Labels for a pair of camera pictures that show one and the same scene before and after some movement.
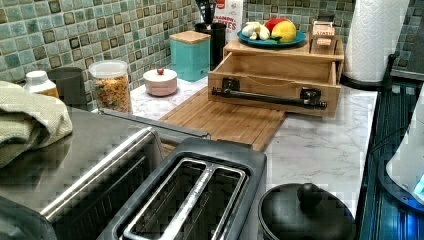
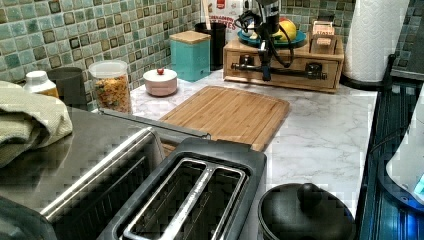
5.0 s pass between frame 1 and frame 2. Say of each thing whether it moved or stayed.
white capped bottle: stayed
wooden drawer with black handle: moved
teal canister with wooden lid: stayed
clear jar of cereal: stayed
